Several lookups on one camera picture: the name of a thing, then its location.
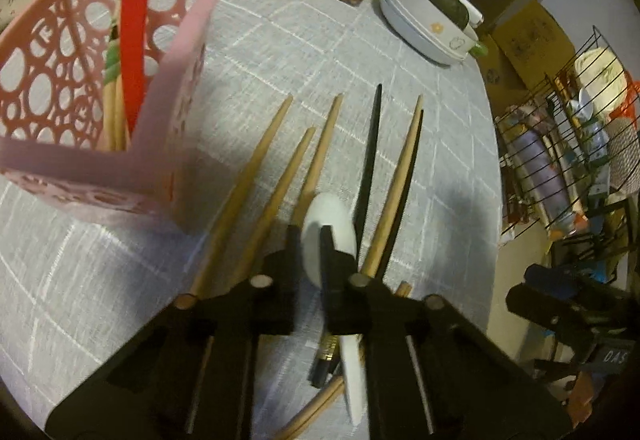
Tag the plain wooden chopstick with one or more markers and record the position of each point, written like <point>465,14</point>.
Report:
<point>120,119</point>
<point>250,169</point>
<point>285,180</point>
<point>400,169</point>
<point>325,139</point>
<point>312,412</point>

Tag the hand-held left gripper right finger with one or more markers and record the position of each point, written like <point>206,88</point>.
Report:
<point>327,262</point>

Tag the grey checked tablecloth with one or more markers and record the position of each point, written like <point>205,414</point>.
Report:
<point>300,44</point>

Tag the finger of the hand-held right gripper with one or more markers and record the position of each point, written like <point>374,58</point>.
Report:
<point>540,307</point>
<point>550,276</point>

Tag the light green vegetable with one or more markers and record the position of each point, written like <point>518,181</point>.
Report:
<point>478,50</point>

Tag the white ceramic spoon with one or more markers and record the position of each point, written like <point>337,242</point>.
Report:
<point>330,220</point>

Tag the dark green squash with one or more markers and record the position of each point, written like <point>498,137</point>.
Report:
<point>445,2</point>

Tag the cream round bag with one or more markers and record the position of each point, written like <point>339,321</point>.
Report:
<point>600,72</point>

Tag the pink perforated plastic basket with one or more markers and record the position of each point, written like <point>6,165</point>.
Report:
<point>172,119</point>

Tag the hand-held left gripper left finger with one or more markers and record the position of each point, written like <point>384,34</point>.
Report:
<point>292,262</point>

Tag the purple bag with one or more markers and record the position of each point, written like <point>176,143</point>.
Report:
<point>542,169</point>

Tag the stack of white bowls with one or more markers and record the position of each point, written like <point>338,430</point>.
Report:
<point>425,29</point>

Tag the wooden chopstick with green band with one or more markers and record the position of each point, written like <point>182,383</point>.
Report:
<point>112,64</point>

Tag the cardboard box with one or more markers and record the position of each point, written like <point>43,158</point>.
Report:
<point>532,37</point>

